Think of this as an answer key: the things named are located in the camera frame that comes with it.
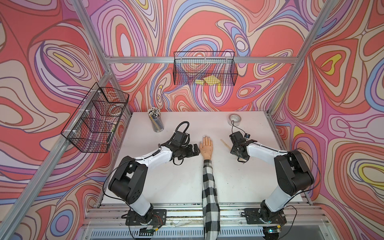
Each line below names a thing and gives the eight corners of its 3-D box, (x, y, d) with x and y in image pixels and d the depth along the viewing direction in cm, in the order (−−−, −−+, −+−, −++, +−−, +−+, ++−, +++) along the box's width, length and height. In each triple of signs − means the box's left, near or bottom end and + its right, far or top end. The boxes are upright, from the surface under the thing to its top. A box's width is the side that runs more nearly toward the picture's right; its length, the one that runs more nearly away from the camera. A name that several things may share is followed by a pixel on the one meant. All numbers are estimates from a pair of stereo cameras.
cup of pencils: (153, 132, 110) (147, 114, 95) (154, 125, 114) (149, 107, 100) (163, 132, 110) (158, 114, 95) (164, 125, 114) (160, 107, 100)
